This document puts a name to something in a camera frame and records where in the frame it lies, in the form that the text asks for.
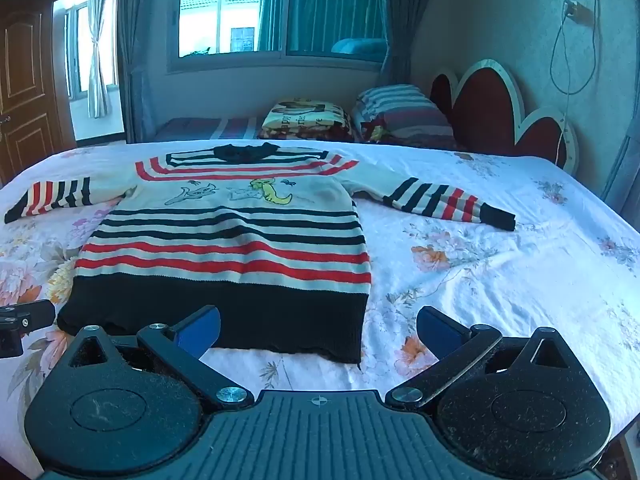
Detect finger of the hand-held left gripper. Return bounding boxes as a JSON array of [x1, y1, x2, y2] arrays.
[[0, 300, 56, 358]]

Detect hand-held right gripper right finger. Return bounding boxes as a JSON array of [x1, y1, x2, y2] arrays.
[[385, 305, 576, 408]]

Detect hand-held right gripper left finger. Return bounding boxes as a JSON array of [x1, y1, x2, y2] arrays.
[[67, 305, 253, 408]]

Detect striped knit sweater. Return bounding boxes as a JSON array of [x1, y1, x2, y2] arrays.
[[4, 142, 517, 365]]

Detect white floral bedsheet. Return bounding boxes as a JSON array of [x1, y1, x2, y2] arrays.
[[0, 140, 640, 480]]

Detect striped mattress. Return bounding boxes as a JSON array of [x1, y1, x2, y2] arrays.
[[152, 116, 266, 142]]

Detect brown wooden door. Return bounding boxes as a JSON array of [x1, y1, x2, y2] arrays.
[[0, 0, 76, 186]]

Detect striped pillow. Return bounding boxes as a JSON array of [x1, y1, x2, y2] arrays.
[[350, 84, 456, 142]]

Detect red scalloped headboard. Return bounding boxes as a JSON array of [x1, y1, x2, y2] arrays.
[[430, 58, 581, 176]]

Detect folded printed blanket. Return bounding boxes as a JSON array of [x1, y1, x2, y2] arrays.
[[257, 99, 355, 142]]

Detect white sheer curtain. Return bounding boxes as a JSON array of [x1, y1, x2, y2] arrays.
[[87, 0, 112, 119]]

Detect grey curtain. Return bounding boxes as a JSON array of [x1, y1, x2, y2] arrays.
[[379, 0, 442, 87], [117, 0, 172, 143]]

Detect sliding glass window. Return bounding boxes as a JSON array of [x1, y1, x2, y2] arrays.
[[167, 0, 391, 75]]

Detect teal curtain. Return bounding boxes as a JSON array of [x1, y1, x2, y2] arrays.
[[257, 0, 388, 53]]

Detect white charging cable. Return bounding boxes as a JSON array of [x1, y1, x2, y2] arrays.
[[549, 0, 602, 161]]

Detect wall socket with plug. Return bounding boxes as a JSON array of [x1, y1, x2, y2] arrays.
[[562, 0, 592, 25]]

